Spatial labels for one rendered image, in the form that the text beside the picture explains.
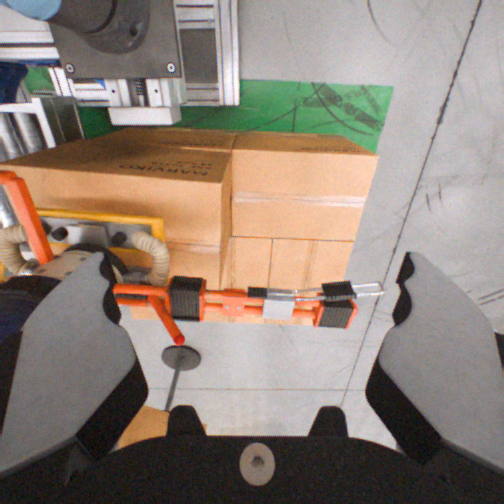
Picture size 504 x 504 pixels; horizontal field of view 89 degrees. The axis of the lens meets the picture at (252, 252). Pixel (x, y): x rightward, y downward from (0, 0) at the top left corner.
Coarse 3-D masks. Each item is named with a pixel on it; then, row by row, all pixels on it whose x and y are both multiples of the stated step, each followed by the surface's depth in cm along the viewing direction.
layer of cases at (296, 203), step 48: (144, 144) 104; (192, 144) 108; (240, 144) 112; (288, 144) 117; (336, 144) 122; (240, 192) 112; (288, 192) 112; (336, 192) 112; (240, 240) 125; (288, 240) 125; (336, 240) 125; (240, 288) 141; (288, 288) 141
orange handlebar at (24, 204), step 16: (0, 176) 44; (16, 176) 46; (16, 192) 46; (16, 208) 47; (32, 208) 49; (32, 224) 49; (32, 240) 51; (48, 256) 54; (128, 288) 58; (144, 288) 58; (160, 288) 58; (224, 288) 60; (128, 304) 60; (144, 304) 60; (208, 304) 61; (224, 304) 59; (240, 304) 59; (304, 304) 60
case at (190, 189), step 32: (32, 160) 72; (64, 160) 75; (96, 160) 78; (128, 160) 81; (160, 160) 84; (192, 160) 88; (224, 160) 91; (32, 192) 71; (64, 192) 71; (96, 192) 71; (128, 192) 71; (160, 192) 71; (192, 192) 71; (224, 192) 79; (192, 224) 76; (224, 224) 89; (128, 256) 82; (192, 256) 82; (224, 256) 102
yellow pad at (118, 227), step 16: (48, 208) 62; (48, 224) 62; (64, 224) 62; (80, 224) 62; (96, 224) 62; (112, 224) 62; (128, 224) 62; (144, 224) 62; (160, 224) 62; (48, 240) 64; (64, 240) 64; (112, 240) 61; (128, 240) 64
